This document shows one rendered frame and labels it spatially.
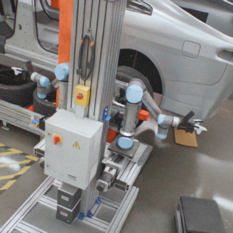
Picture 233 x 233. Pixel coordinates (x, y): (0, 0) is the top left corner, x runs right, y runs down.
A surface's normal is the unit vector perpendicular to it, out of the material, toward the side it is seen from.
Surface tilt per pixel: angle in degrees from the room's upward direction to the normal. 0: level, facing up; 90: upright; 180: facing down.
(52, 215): 0
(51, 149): 90
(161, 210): 0
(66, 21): 90
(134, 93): 82
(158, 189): 0
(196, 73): 90
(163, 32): 81
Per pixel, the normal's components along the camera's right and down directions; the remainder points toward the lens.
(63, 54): -0.40, 0.44
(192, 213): 0.14, -0.84
